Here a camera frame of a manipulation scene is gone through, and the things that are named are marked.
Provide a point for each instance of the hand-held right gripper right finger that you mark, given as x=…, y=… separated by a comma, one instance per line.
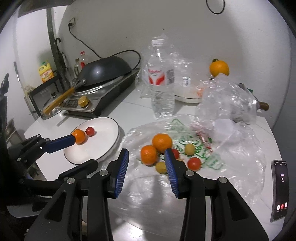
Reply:
x=170, y=173

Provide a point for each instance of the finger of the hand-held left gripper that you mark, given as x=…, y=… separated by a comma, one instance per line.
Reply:
x=79, y=166
x=60, y=142

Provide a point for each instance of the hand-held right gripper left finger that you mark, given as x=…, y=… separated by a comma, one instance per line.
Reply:
x=120, y=172

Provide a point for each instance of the yellow-green plum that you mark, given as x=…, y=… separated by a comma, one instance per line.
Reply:
x=189, y=149
x=161, y=167

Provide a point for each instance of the red tomato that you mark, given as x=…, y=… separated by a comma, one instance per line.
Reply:
x=193, y=163
x=90, y=131
x=175, y=153

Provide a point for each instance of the green printed plastic bag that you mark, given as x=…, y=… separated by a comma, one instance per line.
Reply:
x=138, y=185

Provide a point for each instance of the large orange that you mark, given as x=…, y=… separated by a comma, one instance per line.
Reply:
x=162, y=141

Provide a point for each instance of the white plate with black rim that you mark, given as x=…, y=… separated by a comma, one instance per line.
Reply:
x=104, y=136

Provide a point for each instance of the glass pot lid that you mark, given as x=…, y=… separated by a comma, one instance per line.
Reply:
x=51, y=98

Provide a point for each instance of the gold stove knob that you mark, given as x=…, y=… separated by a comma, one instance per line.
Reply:
x=83, y=101

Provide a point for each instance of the steel container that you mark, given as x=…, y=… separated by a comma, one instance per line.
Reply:
x=12, y=132

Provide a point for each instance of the black metal rack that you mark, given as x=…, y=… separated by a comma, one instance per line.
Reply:
x=45, y=83

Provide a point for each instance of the beige rag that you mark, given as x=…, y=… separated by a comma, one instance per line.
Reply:
x=28, y=89

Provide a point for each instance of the yellow oil bottle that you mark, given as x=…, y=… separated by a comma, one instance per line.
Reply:
x=46, y=73

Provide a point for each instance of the silver induction cooker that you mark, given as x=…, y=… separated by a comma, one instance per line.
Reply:
x=115, y=92

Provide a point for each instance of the white dish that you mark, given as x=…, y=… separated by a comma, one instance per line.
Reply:
x=187, y=99

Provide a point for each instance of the clear plastic water bottle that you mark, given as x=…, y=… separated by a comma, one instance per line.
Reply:
x=161, y=97

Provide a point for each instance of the small glass bottle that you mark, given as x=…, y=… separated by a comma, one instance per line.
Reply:
x=76, y=67

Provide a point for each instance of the red-capped clear bottle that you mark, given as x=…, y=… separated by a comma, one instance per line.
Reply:
x=82, y=60

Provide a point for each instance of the crumpled clear plastic bag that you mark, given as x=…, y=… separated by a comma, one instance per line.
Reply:
x=222, y=99

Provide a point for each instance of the dark vertical pipe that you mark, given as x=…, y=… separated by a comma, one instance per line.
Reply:
x=52, y=46

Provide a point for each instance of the black smartphone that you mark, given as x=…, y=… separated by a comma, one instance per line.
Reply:
x=279, y=185

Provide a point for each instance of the thin clear plastic bag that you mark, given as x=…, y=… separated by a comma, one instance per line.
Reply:
x=182, y=62

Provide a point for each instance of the orange with stem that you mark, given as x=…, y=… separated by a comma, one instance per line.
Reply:
x=219, y=68

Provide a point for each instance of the white wall outlet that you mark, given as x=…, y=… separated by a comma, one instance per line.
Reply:
x=72, y=22

